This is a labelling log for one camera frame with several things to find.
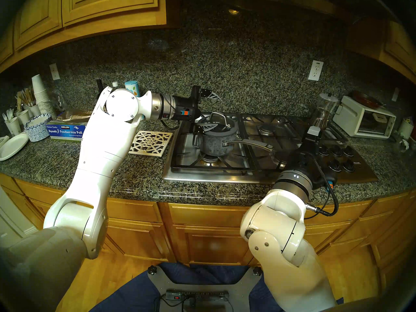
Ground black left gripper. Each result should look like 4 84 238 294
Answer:
169 85 225 133

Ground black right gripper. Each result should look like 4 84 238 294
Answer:
285 137 337 189

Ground glass pot lid steel handle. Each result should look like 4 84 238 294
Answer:
197 112 239 136

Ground speckled grey saucepan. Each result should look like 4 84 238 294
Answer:
198 126 277 157

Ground black cast-iron stove grate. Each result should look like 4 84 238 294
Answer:
239 112 325 177
171 112 252 171
320 118 349 143

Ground glass and chrome coffee maker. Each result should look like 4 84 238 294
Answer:
310 93 339 130

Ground white toaster oven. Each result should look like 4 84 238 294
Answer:
332 95 397 139

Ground white cutout pattern trivet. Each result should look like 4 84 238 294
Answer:
128 130 173 157

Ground stainless steel gas cooktop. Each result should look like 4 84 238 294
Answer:
163 111 379 185

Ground blue white leaf-print canister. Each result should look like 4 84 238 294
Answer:
125 81 145 120

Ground red frying pan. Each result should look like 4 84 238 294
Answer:
349 90 385 110

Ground white mug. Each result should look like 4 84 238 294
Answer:
398 118 415 139

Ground wooden lower cabinets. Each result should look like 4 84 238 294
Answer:
0 173 416 273

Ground blue aluminium foil box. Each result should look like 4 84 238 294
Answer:
46 109 93 141

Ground wooden upper cabinet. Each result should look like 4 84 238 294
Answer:
346 17 416 84
0 0 179 73

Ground clear plastic bag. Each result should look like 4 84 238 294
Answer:
50 90 67 113

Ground stack of white paper cups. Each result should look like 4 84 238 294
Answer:
32 75 56 118

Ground blue patterned paper bowls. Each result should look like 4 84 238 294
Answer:
24 115 52 142

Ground bunch of wooden stirrers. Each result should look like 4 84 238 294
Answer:
16 86 37 108

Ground white paper plates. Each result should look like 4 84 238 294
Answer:
0 133 30 161

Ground blue moving blanket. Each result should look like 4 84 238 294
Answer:
89 262 344 312

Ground white appliance front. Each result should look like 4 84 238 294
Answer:
0 188 36 247

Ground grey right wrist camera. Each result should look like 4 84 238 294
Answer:
306 126 323 144

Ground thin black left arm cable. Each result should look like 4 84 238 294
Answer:
159 94 181 130

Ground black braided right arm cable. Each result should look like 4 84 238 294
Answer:
304 152 339 217

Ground white wall power outlet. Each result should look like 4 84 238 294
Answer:
308 60 324 81

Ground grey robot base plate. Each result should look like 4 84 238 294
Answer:
148 265 263 312

